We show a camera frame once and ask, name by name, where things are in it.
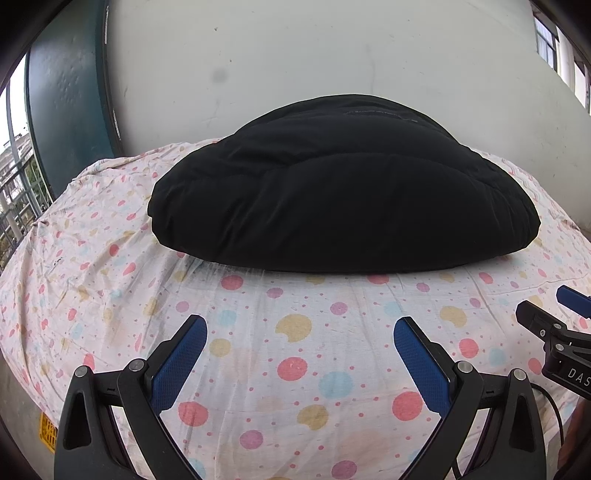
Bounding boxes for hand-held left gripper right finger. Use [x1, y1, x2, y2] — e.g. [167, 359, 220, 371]
[392, 316, 548, 480]

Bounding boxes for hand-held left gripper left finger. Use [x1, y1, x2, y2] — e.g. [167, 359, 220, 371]
[53, 315, 208, 480]

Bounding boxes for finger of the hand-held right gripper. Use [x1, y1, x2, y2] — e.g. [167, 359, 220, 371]
[556, 285, 591, 319]
[516, 300, 570, 344]

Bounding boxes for black puffer jacket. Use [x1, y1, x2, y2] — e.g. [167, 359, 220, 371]
[148, 93, 542, 274]

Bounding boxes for person's right hand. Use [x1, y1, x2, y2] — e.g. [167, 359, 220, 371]
[571, 398, 591, 467]

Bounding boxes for polka-dot bed sheet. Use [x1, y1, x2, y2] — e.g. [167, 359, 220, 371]
[0, 137, 591, 480]

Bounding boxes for yellow plastic crate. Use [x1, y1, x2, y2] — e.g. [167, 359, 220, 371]
[39, 412, 59, 451]

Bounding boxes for window with metal bars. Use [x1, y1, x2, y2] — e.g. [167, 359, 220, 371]
[531, 9, 591, 116]
[0, 55, 54, 273]

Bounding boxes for teal door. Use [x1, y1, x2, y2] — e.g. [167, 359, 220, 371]
[25, 0, 123, 199]

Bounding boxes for black cable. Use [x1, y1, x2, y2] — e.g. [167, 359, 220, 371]
[452, 382, 566, 480]

